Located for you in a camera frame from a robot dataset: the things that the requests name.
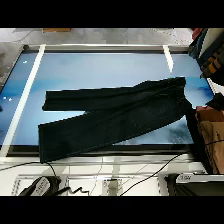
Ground red-brown garment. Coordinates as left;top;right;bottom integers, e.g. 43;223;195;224
195;105;224;123

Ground black cable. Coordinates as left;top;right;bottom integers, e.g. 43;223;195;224
119;152;189;197
0;160;58;178

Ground brown garment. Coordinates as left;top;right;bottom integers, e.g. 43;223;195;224
198;119;224;175

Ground silver frame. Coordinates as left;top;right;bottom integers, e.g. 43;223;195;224
0;43;224;197

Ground black pants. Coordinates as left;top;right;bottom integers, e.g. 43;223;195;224
37;76;194;164

